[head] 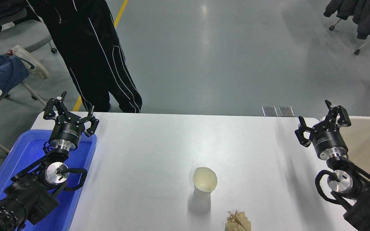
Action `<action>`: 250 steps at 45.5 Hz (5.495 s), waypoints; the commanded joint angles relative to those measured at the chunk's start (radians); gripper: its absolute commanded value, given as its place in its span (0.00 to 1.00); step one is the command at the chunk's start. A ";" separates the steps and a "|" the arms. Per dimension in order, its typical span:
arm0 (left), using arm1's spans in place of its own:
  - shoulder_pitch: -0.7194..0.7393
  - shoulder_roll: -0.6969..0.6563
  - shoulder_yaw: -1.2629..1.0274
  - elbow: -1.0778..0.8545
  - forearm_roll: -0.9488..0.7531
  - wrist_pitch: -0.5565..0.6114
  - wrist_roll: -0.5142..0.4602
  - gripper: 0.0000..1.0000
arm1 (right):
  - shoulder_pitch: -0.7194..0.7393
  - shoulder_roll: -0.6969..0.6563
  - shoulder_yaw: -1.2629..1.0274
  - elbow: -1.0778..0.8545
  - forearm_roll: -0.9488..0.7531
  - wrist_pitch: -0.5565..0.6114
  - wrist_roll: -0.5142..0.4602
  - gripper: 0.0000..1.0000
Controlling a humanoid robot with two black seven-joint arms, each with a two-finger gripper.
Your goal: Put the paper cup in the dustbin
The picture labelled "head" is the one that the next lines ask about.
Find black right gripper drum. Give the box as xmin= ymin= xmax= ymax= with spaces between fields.
xmin=312 ymin=123 xmax=348 ymax=154

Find blue plastic tray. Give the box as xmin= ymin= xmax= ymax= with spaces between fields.
xmin=0 ymin=129 xmax=97 ymax=231

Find grey office chair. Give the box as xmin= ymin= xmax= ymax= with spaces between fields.
xmin=0 ymin=6 xmax=57 ymax=59

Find white metal chair leg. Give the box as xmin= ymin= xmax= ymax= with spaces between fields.
xmin=21 ymin=82 xmax=47 ymax=106

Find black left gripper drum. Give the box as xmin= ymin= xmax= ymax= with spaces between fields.
xmin=50 ymin=121 xmax=85 ymax=144

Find silver metal floor plate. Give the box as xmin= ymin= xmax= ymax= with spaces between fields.
xmin=278 ymin=106 xmax=295 ymax=117
xmin=262 ymin=106 xmax=278 ymax=117

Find wheeled garment rack base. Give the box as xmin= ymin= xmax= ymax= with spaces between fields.
xmin=329 ymin=18 xmax=370 ymax=56

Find standing person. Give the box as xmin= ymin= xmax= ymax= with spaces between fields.
xmin=27 ymin=0 xmax=143 ymax=113

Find white paper cup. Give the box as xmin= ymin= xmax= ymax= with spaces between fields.
xmin=193 ymin=167 xmax=218 ymax=200

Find crumpled tan paper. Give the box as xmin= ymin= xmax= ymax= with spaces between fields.
xmin=225 ymin=210 xmax=252 ymax=231

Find dark hanging jackets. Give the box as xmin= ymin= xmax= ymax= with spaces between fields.
xmin=323 ymin=0 xmax=370 ymax=40

